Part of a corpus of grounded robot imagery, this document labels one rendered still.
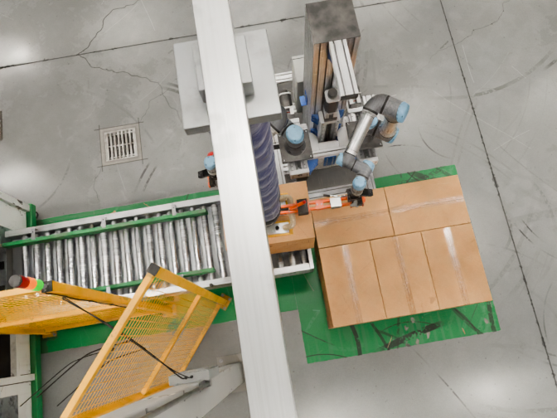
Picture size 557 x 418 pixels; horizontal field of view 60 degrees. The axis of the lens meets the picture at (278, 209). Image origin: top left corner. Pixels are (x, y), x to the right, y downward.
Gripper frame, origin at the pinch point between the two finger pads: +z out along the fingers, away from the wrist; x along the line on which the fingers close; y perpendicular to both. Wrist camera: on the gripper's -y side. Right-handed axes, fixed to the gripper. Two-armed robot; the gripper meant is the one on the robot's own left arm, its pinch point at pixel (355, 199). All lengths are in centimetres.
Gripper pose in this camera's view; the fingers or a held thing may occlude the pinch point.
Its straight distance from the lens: 312.6
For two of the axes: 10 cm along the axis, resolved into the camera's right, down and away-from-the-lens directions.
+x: 1.3, 9.5, -2.7
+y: -9.9, 1.4, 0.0
